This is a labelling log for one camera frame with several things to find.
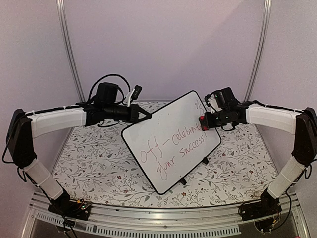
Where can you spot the aluminium front rail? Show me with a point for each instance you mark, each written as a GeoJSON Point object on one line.
{"type": "Point", "coordinates": [106, 221]}

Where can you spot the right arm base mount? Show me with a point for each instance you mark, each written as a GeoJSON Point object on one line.
{"type": "Point", "coordinates": [260, 210]}

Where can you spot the white dry-erase whiteboard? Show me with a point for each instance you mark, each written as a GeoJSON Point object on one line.
{"type": "Point", "coordinates": [171, 144]}

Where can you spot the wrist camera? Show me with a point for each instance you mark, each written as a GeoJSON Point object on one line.
{"type": "Point", "coordinates": [211, 102]}
{"type": "Point", "coordinates": [132, 95]}

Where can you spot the aluminium frame post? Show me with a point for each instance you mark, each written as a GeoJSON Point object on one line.
{"type": "Point", "coordinates": [68, 47]}
{"type": "Point", "coordinates": [260, 48]}

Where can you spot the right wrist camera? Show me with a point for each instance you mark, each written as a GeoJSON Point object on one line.
{"type": "Point", "coordinates": [211, 102]}

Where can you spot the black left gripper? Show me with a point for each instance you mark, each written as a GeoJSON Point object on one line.
{"type": "Point", "coordinates": [134, 114]}

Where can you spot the left aluminium frame post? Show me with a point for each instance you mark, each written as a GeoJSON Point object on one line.
{"type": "Point", "coordinates": [68, 47]}

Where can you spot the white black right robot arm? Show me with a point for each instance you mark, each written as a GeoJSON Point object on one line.
{"type": "Point", "coordinates": [299, 124]}

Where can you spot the right aluminium frame post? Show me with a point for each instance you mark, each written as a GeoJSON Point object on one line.
{"type": "Point", "coordinates": [260, 48]}

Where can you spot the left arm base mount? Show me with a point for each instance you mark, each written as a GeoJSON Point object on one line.
{"type": "Point", "coordinates": [65, 206]}

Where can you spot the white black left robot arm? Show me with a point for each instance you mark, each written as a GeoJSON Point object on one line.
{"type": "Point", "coordinates": [27, 128]}

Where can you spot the floral patterned table mat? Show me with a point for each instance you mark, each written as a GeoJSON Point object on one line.
{"type": "Point", "coordinates": [97, 166]}

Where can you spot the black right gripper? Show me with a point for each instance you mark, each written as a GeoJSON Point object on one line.
{"type": "Point", "coordinates": [210, 123]}

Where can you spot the red black whiteboard eraser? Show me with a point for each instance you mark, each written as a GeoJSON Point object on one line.
{"type": "Point", "coordinates": [203, 123]}

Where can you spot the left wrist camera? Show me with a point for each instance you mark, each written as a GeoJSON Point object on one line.
{"type": "Point", "coordinates": [132, 95]}

